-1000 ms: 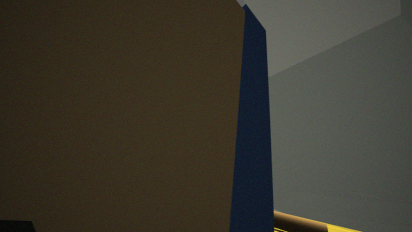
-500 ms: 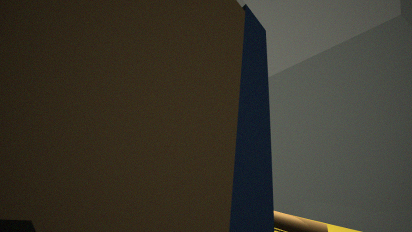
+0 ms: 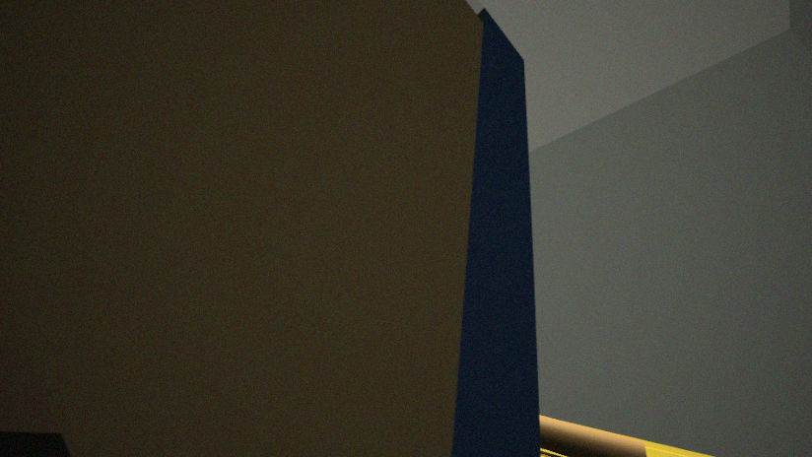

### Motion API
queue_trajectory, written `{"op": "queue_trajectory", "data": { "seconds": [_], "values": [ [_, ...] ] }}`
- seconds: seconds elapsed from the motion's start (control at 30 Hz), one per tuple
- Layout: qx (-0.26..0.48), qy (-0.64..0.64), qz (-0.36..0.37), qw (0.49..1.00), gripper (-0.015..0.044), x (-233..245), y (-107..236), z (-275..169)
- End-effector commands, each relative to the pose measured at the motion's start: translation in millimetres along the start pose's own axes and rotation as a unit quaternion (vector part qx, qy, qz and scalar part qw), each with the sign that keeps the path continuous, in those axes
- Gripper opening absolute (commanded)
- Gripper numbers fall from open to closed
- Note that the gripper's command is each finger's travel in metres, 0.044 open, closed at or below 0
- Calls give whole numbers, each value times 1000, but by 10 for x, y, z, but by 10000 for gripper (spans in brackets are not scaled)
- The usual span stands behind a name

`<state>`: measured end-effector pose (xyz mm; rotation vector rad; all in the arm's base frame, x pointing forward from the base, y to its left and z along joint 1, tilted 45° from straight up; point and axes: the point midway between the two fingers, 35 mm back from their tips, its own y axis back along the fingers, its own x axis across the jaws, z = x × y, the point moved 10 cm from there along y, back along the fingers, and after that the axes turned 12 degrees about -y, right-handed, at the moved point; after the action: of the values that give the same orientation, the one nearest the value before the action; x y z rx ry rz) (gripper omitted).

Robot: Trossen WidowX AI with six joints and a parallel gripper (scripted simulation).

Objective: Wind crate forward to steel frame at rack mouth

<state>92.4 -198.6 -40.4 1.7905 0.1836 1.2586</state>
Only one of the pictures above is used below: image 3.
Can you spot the wooden-handled hammer with black head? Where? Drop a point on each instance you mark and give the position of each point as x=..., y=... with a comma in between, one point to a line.
x=573, y=440

